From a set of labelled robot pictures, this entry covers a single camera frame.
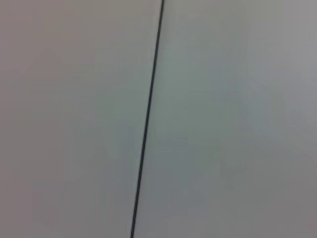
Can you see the black wall panel seam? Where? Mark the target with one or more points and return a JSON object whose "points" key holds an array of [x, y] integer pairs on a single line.
{"points": [[148, 106]]}

